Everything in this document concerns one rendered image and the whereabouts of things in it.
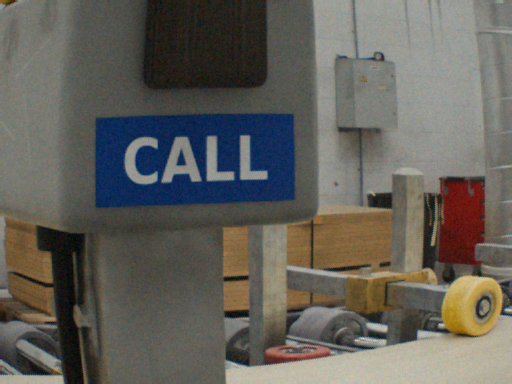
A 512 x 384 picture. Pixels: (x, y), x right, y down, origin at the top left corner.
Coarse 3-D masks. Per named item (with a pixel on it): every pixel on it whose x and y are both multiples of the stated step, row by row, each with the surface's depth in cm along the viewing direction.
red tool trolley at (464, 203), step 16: (448, 176) 897; (480, 176) 937; (448, 192) 904; (464, 192) 889; (480, 192) 877; (448, 208) 904; (464, 208) 889; (480, 208) 877; (448, 224) 904; (464, 224) 890; (480, 224) 879; (448, 240) 905; (464, 240) 890; (480, 240) 880; (448, 256) 905; (464, 256) 890; (448, 272) 912; (480, 272) 883
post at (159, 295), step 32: (64, 256) 31; (96, 256) 30; (128, 256) 30; (160, 256) 31; (192, 256) 31; (64, 288) 31; (96, 288) 30; (128, 288) 30; (160, 288) 31; (192, 288) 31; (64, 320) 31; (128, 320) 30; (160, 320) 31; (192, 320) 31; (64, 352) 31; (128, 352) 30; (160, 352) 31; (192, 352) 31; (224, 352) 32
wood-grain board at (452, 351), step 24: (456, 336) 154; (480, 336) 152; (504, 336) 149; (312, 360) 145; (336, 360) 144; (360, 360) 143; (384, 360) 142; (408, 360) 140; (432, 360) 139; (456, 360) 137; (480, 360) 135; (504, 360) 132
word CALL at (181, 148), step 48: (96, 144) 28; (144, 144) 28; (192, 144) 29; (240, 144) 30; (288, 144) 30; (96, 192) 28; (144, 192) 28; (192, 192) 29; (240, 192) 30; (288, 192) 30
